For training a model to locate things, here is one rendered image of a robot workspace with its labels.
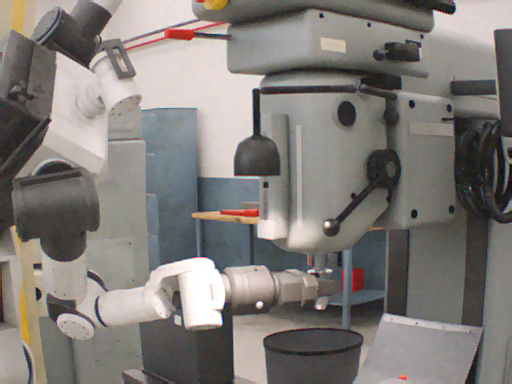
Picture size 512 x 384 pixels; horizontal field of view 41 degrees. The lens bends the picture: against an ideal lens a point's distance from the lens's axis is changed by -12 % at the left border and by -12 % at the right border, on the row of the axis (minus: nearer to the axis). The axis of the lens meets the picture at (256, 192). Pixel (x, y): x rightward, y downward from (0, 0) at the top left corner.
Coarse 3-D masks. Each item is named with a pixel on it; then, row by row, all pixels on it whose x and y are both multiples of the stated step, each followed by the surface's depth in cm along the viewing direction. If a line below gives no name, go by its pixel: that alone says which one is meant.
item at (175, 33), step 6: (168, 30) 127; (174, 30) 127; (180, 30) 128; (186, 30) 129; (192, 30) 130; (168, 36) 127; (174, 36) 128; (180, 36) 128; (186, 36) 129; (192, 36) 130; (198, 36) 131; (204, 36) 132; (210, 36) 133; (216, 36) 134; (222, 36) 134; (228, 36) 135
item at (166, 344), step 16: (160, 320) 176; (176, 320) 171; (224, 320) 173; (144, 336) 181; (160, 336) 176; (176, 336) 172; (192, 336) 168; (208, 336) 170; (224, 336) 173; (144, 352) 181; (160, 352) 177; (176, 352) 172; (192, 352) 168; (208, 352) 170; (224, 352) 173; (144, 368) 182; (160, 368) 177; (176, 368) 173; (192, 368) 168; (208, 368) 170; (224, 368) 173
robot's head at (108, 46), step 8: (112, 40) 126; (120, 40) 127; (104, 48) 126; (112, 48) 126; (120, 48) 127; (96, 56) 126; (112, 56) 125; (112, 64) 124; (128, 64) 126; (120, 72) 124; (128, 72) 125
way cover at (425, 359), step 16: (384, 320) 173; (400, 320) 169; (416, 320) 166; (384, 336) 171; (400, 336) 167; (416, 336) 164; (432, 336) 160; (448, 336) 157; (464, 336) 153; (480, 336) 149; (368, 352) 172; (384, 352) 169; (400, 352) 165; (416, 352) 161; (432, 352) 158; (464, 352) 151; (368, 368) 170; (384, 368) 166; (400, 368) 163; (416, 368) 159; (432, 368) 156; (448, 368) 152; (464, 368) 149
